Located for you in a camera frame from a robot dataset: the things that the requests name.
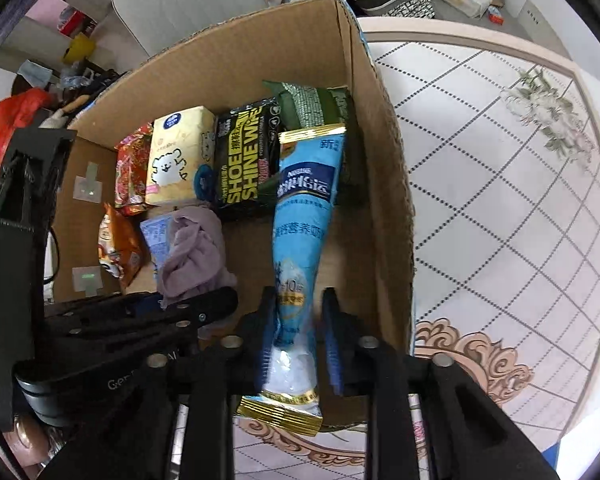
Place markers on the white goose plush toy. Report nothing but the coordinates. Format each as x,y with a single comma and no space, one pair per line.
55,117

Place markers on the small red packet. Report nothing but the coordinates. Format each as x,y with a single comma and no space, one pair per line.
496,15

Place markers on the blue milk powder packet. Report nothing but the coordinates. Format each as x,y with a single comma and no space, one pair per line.
300,210

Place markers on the red snack packet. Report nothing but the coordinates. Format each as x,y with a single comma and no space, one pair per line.
132,175

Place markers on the grey office chair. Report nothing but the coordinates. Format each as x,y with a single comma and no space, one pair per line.
180,0

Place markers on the orange snack packet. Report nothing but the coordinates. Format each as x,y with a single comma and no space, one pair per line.
120,245

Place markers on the cardboard box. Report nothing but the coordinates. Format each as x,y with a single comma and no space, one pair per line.
375,185

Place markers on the light blue cloth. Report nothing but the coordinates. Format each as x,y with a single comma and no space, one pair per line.
36,72

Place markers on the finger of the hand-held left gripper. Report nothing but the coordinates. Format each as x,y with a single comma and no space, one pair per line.
200,307
130,342

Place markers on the red plastic bag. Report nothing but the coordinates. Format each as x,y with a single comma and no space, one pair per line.
10,125

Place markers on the green snack packet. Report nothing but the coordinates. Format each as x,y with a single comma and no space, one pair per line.
310,105

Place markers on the light blue tissue pack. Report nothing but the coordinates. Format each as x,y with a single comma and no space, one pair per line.
155,240

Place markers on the yellow tissue pack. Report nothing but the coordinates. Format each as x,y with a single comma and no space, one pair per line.
177,155

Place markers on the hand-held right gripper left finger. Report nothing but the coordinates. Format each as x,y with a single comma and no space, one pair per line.
264,350

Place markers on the grey purple cloth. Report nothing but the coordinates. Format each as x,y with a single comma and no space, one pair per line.
195,255

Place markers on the yellow bag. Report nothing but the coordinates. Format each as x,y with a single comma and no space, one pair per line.
79,50

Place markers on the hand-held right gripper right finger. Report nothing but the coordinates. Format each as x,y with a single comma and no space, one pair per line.
332,350

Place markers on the black wipes packet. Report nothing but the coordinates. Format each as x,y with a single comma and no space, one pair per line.
245,160

